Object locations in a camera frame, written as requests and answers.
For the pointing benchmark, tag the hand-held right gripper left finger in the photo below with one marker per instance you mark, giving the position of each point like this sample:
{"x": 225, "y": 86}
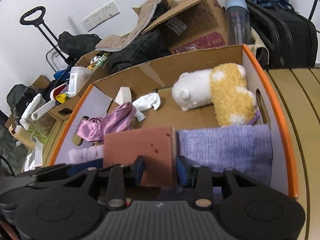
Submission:
{"x": 140, "y": 168}

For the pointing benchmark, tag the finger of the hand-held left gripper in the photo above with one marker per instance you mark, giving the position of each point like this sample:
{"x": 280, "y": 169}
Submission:
{"x": 85, "y": 165}

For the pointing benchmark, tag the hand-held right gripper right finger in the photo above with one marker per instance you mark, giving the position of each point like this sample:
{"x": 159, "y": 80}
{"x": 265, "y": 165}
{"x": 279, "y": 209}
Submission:
{"x": 182, "y": 171}

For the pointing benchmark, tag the brown cloth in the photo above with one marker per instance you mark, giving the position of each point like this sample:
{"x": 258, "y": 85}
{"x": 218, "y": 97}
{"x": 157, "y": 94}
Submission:
{"x": 137, "y": 142}

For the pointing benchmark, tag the purple towel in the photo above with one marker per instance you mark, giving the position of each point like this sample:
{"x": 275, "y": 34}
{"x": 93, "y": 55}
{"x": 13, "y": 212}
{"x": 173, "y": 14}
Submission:
{"x": 225, "y": 145}

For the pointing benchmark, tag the pink satin cloth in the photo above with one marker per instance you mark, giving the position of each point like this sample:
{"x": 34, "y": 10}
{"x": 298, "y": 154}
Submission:
{"x": 117, "y": 120}

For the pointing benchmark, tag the white sock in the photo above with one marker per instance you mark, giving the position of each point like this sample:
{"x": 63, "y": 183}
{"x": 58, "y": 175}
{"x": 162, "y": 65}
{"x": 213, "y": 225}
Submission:
{"x": 147, "y": 101}

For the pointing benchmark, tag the white wedge sponge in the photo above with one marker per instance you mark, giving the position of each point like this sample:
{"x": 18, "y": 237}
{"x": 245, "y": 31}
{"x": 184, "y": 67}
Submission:
{"x": 123, "y": 95}

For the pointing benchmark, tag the white and yellow plush toy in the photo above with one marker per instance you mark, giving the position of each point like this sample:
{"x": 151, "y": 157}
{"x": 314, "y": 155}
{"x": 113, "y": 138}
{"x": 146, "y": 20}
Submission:
{"x": 192, "y": 90}

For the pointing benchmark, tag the orange cardboard box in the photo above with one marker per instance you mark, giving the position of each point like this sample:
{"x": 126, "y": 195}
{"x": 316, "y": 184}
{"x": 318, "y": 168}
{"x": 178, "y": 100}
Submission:
{"x": 160, "y": 77}

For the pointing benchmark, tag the white paper sheets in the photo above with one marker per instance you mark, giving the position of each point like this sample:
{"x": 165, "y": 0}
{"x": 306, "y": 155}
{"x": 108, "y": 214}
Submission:
{"x": 32, "y": 156}

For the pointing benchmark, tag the small brown cardboard box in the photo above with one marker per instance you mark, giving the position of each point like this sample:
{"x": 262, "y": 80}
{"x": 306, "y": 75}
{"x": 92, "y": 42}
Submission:
{"x": 82, "y": 100}

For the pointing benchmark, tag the white plastic scoop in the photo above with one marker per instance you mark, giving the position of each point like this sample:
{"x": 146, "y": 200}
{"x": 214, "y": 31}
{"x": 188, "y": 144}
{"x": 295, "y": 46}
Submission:
{"x": 47, "y": 107}

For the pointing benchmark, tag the white plastic box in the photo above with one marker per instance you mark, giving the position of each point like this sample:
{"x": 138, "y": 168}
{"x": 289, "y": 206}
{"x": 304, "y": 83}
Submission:
{"x": 76, "y": 78}

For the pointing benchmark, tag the dark grey backpack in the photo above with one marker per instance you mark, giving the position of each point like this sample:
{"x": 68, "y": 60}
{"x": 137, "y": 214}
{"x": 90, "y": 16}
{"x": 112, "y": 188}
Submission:
{"x": 18, "y": 96}

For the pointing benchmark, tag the black jacket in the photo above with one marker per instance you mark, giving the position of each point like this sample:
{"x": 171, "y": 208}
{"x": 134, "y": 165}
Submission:
{"x": 140, "y": 50}

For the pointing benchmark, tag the black bag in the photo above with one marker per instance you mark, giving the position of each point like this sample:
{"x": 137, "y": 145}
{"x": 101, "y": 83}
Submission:
{"x": 77, "y": 43}

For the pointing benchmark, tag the folding slat table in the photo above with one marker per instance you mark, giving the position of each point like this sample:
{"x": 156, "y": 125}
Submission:
{"x": 287, "y": 87}

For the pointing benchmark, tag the beige fuzzy mat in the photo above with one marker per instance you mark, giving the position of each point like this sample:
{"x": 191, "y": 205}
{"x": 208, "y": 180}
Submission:
{"x": 140, "y": 27}

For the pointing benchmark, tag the printed large cardboard box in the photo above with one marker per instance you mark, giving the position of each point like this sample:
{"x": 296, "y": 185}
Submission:
{"x": 200, "y": 17}

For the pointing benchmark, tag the clear water bottle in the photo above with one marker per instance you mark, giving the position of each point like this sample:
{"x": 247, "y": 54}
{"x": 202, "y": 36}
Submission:
{"x": 237, "y": 20}

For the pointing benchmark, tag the black suitcase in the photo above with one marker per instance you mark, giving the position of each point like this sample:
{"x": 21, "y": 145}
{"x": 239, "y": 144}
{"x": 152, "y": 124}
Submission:
{"x": 285, "y": 35}

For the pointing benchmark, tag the grey metal tube frame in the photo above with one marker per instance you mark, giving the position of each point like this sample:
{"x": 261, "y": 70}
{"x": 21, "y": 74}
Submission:
{"x": 48, "y": 57}

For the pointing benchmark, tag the white wall socket strip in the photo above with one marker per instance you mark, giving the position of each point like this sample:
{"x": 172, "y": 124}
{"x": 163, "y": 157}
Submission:
{"x": 100, "y": 17}

